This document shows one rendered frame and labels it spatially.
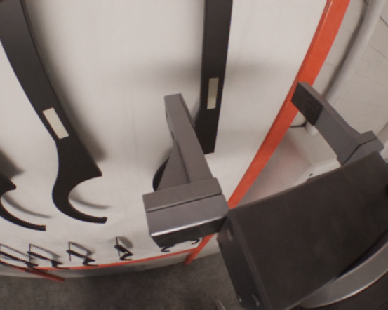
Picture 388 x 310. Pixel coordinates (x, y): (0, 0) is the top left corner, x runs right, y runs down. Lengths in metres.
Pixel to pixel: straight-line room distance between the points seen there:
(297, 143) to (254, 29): 0.33
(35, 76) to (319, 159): 0.57
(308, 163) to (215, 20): 0.40
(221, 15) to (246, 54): 0.11
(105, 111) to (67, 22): 0.15
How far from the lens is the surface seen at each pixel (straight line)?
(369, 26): 0.53
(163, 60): 0.27
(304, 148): 0.53
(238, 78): 0.33
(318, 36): 0.39
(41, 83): 0.25
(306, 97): 0.21
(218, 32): 0.23
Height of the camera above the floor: 2.23
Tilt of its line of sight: 49 degrees down
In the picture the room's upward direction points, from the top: 13 degrees clockwise
